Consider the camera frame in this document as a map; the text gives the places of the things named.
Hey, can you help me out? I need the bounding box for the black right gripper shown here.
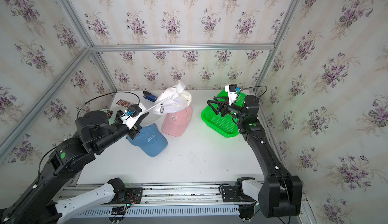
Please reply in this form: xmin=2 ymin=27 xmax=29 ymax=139
xmin=207 ymin=95 xmax=247 ymax=123

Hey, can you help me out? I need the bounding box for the light blue baseball cap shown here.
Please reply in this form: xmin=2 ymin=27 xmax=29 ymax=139
xmin=126 ymin=123 xmax=168 ymax=157

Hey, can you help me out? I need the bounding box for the pink baseball cap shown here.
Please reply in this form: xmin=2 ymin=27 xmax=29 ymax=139
xmin=161 ymin=106 xmax=193 ymax=137

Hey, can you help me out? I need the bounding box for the grey white baseball cap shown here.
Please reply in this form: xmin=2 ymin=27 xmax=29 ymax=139
xmin=141 ymin=80 xmax=192 ymax=127

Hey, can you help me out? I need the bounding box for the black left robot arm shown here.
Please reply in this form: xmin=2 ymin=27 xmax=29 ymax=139
xmin=1 ymin=111 xmax=147 ymax=224

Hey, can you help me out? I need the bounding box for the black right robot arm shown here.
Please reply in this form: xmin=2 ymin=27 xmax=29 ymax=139
xmin=207 ymin=95 xmax=303 ymax=218

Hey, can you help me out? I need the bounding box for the green plastic basket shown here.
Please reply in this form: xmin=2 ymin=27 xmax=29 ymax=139
xmin=201 ymin=90 xmax=246 ymax=138

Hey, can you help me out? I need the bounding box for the mint green pen cup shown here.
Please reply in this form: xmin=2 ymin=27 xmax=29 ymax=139
xmin=101 ymin=108 xmax=115 ymax=125

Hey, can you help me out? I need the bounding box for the blue black stapler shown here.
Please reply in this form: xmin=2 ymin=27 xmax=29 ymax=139
xmin=143 ymin=91 xmax=158 ymax=103

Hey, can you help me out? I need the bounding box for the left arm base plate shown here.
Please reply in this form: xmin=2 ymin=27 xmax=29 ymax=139
xmin=107 ymin=188 xmax=144 ymax=204

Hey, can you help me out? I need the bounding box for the aluminium mounting rail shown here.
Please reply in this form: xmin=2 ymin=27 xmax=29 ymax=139
xmin=54 ymin=181 xmax=308 ymax=208

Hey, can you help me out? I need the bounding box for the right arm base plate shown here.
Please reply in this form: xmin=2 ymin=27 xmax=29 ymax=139
xmin=218 ymin=184 xmax=255 ymax=202

